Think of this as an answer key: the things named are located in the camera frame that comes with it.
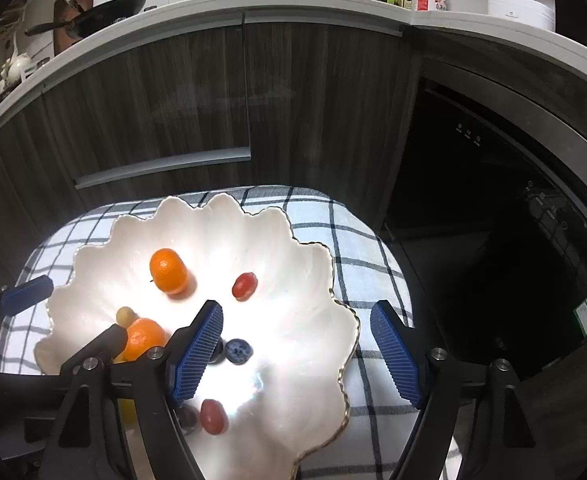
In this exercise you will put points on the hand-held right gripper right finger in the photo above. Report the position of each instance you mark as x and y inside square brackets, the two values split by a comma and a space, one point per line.
[393, 355]

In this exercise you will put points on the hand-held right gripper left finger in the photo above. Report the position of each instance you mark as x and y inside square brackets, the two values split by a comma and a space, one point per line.
[196, 355]

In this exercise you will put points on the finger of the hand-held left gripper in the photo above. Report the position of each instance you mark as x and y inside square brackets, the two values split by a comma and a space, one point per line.
[108, 342]
[25, 294]

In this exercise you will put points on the dark purple grape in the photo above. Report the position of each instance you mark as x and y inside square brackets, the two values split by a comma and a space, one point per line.
[189, 417]
[217, 352]

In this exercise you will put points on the tan longan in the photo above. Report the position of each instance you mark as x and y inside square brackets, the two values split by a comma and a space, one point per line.
[125, 315]

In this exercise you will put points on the orange tangerine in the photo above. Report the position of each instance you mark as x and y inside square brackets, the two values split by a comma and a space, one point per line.
[143, 335]

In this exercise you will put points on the blueberry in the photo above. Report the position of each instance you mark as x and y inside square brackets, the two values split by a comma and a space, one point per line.
[237, 351]

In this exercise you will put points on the red cherry tomato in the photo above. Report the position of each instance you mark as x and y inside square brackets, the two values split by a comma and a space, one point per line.
[212, 416]
[245, 285]

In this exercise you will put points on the green apple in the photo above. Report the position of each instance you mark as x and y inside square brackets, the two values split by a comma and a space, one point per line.
[126, 410]

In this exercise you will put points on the white scalloped bowl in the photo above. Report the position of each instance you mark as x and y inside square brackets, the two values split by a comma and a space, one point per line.
[273, 320]

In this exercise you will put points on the small orange kumquat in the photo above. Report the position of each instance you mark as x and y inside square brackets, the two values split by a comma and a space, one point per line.
[168, 270]

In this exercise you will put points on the blue checked white cloth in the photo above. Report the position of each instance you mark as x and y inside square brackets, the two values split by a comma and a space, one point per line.
[358, 270]

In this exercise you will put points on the black dishwasher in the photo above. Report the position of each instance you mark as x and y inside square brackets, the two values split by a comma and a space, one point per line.
[473, 185]

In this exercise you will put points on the white teapot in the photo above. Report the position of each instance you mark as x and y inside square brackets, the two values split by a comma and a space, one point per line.
[18, 66]

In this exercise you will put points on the dark wood kitchen cabinets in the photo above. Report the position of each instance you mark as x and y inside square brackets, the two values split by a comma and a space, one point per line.
[173, 100]

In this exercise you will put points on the black wok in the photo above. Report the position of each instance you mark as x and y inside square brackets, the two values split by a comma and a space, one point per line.
[113, 10]

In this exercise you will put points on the white round container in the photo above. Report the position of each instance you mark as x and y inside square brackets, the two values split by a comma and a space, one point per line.
[518, 10]

